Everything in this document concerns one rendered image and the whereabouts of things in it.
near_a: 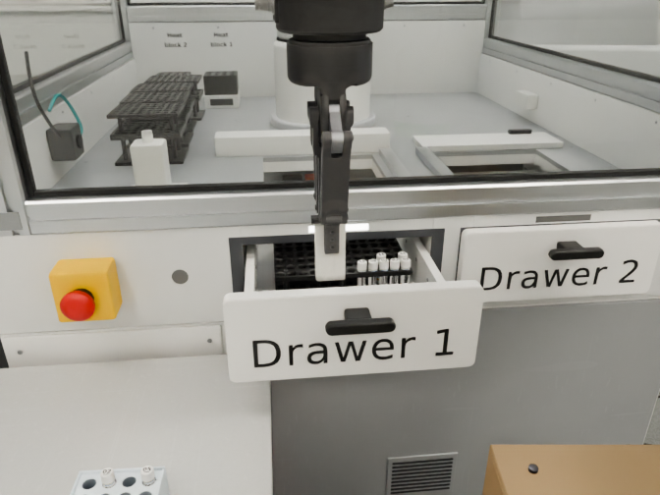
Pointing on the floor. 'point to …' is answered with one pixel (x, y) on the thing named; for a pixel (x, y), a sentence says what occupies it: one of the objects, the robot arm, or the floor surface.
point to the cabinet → (428, 395)
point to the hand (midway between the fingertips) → (330, 247)
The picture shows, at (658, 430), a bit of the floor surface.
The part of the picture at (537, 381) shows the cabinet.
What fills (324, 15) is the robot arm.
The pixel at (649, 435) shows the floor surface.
